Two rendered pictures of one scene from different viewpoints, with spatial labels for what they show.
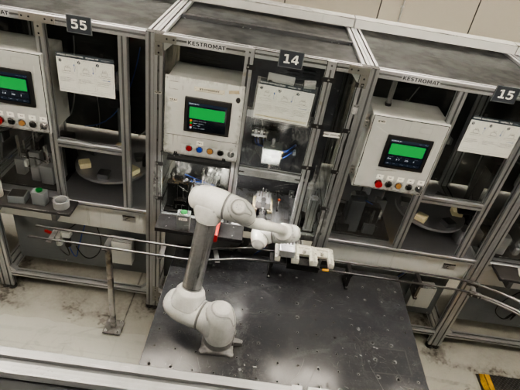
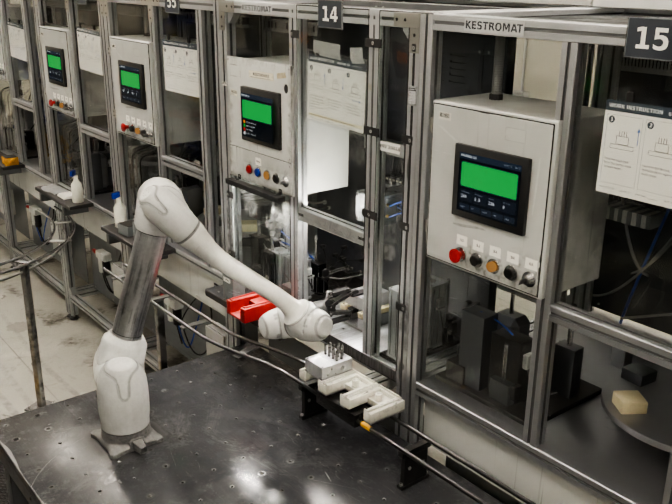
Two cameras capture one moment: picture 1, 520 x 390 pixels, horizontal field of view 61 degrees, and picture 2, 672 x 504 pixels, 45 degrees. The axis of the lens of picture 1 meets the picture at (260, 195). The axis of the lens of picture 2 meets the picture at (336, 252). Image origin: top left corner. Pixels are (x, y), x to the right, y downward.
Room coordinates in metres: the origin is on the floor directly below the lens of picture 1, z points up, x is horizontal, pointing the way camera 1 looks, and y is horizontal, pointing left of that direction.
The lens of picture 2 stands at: (0.69, -2.16, 2.14)
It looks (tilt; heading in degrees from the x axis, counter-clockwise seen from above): 19 degrees down; 54
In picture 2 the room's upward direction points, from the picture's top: 1 degrees clockwise
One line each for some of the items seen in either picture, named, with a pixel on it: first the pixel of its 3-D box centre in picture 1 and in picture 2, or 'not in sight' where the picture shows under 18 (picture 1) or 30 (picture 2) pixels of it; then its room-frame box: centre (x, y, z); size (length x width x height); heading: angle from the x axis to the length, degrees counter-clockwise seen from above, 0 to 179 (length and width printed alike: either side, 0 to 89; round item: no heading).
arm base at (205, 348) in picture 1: (221, 339); (128, 433); (1.48, 0.07, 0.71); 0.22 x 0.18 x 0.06; 92
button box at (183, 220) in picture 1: (183, 219); (235, 284); (2.09, 0.43, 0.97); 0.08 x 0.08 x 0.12; 2
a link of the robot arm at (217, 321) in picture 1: (218, 320); (122, 391); (1.49, 0.10, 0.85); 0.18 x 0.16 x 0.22; 73
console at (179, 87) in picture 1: (206, 112); (284, 121); (2.30, 0.38, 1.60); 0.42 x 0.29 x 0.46; 92
